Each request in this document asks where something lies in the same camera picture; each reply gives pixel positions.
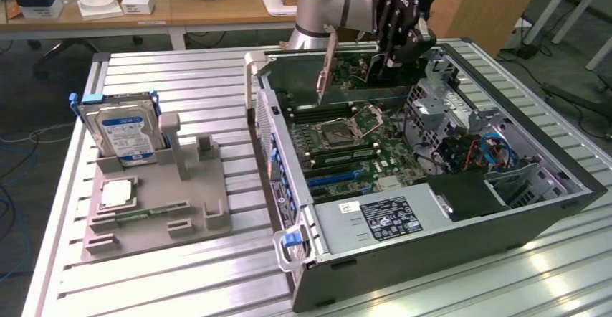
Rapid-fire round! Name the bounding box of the graphics card with metal bracket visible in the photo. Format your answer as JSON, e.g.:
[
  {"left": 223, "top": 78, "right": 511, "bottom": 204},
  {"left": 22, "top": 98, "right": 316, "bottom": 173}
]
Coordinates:
[{"left": 316, "top": 24, "right": 384, "bottom": 105}]

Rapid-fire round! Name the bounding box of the blue expansion slot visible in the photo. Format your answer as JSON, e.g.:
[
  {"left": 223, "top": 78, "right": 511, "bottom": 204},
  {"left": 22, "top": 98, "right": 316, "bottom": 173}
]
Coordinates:
[{"left": 306, "top": 171, "right": 360, "bottom": 189}]

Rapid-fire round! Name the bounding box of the wooden cabinet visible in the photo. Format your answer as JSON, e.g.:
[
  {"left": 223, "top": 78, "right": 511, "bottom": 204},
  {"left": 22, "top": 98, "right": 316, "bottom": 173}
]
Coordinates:
[{"left": 424, "top": 0, "right": 550, "bottom": 58}]

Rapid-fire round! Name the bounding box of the perforated metal disk bay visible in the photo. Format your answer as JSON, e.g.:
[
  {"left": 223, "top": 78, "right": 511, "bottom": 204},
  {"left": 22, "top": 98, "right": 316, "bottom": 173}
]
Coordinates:
[{"left": 404, "top": 76, "right": 479, "bottom": 146}]

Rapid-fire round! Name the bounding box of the black power adapter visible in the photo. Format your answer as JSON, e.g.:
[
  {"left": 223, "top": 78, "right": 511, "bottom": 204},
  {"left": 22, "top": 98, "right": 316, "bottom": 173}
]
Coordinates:
[{"left": 514, "top": 42, "right": 542, "bottom": 60}]

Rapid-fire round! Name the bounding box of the metal socket cover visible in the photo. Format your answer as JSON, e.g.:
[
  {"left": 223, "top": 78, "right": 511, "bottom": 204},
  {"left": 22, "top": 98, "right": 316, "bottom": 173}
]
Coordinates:
[{"left": 351, "top": 103, "right": 388, "bottom": 138}]

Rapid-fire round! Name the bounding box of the white paper stack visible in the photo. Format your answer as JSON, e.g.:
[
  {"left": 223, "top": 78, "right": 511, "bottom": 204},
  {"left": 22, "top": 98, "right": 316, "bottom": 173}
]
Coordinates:
[{"left": 259, "top": 0, "right": 300, "bottom": 17}]

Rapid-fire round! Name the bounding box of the CPU socket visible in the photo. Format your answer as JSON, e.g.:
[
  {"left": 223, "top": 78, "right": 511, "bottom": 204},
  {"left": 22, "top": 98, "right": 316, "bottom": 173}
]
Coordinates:
[{"left": 314, "top": 115, "right": 370, "bottom": 151}]

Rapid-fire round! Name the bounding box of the green motherboard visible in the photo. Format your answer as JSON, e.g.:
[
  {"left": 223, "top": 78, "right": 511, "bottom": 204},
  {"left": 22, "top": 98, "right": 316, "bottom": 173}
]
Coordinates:
[{"left": 275, "top": 93, "right": 431, "bottom": 202}]

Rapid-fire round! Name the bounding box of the black RAM stick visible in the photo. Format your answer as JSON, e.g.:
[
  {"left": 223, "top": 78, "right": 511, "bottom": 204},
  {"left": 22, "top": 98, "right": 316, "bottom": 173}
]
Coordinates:
[{"left": 311, "top": 147, "right": 378, "bottom": 168}]

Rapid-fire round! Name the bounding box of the black chair base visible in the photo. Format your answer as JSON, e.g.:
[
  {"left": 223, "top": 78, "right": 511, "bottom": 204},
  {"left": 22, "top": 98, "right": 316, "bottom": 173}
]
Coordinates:
[
  {"left": 539, "top": 76, "right": 612, "bottom": 108},
  {"left": 28, "top": 39, "right": 96, "bottom": 77}
]

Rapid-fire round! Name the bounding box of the black plastic shroud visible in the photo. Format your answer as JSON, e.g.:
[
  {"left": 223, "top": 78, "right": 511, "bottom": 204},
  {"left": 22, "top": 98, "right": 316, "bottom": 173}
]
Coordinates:
[{"left": 424, "top": 171, "right": 511, "bottom": 223}]

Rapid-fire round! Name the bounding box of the grey slanted disk bay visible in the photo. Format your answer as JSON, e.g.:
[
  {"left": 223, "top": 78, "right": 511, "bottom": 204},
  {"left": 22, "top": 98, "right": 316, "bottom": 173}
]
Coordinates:
[{"left": 482, "top": 158, "right": 570, "bottom": 210}]

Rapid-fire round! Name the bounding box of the small white labelled box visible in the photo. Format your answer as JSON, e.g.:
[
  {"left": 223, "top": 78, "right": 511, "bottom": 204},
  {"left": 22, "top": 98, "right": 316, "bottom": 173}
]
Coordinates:
[{"left": 119, "top": 0, "right": 158, "bottom": 16}]

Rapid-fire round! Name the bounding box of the grey power supply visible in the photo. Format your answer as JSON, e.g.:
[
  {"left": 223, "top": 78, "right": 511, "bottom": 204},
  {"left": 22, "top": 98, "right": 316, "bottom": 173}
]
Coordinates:
[{"left": 310, "top": 182, "right": 454, "bottom": 257}]

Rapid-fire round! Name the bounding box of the white round holder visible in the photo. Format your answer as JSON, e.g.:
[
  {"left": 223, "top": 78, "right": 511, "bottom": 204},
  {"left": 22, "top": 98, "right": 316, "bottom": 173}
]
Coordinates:
[{"left": 78, "top": 0, "right": 124, "bottom": 21}]

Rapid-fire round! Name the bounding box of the hard disk with blue carrier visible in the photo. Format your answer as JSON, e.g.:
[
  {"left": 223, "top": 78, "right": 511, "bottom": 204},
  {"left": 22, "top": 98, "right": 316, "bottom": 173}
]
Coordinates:
[{"left": 70, "top": 89, "right": 162, "bottom": 169}]

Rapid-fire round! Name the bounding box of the open black PC case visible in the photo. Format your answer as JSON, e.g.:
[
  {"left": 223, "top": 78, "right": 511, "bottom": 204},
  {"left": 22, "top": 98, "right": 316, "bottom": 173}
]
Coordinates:
[{"left": 243, "top": 40, "right": 610, "bottom": 314}]

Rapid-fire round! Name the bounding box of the grey parts rack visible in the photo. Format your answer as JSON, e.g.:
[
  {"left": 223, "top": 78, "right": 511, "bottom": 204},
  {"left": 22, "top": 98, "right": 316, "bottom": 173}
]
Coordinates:
[{"left": 80, "top": 112, "right": 235, "bottom": 264}]

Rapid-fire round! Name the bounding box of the wooden desk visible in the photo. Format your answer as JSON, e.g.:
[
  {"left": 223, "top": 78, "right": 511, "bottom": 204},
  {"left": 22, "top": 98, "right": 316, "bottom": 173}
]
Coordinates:
[{"left": 0, "top": 0, "right": 431, "bottom": 51}]

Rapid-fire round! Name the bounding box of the silver CPU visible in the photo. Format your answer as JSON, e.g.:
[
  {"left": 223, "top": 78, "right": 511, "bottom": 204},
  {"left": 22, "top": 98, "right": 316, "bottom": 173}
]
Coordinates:
[{"left": 100, "top": 179, "right": 135, "bottom": 207}]

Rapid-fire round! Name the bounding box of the green RAM stick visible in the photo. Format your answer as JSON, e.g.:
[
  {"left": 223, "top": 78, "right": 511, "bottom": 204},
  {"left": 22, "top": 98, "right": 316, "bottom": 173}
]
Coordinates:
[{"left": 114, "top": 205, "right": 176, "bottom": 223}]

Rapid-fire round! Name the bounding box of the white box black lid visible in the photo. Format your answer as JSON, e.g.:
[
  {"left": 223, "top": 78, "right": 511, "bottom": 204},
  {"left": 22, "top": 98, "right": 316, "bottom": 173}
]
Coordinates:
[{"left": 12, "top": 0, "right": 66, "bottom": 19}]

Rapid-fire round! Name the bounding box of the white table frame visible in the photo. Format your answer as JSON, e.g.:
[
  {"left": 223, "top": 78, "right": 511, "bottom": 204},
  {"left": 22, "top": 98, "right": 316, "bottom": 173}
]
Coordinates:
[{"left": 520, "top": 0, "right": 612, "bottom": 72}]

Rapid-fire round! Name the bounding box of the red wire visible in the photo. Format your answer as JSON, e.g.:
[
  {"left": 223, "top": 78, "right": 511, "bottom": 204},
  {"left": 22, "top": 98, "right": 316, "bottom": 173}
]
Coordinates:
[{"left": 466, "top": 139, "right": 479, "bottom": 169}]

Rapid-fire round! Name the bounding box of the blue wire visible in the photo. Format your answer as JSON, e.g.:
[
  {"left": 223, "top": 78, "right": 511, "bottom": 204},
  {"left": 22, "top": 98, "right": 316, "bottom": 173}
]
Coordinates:
[{"left": 480, "top": 132, "right": 520, "bottom": 169}]

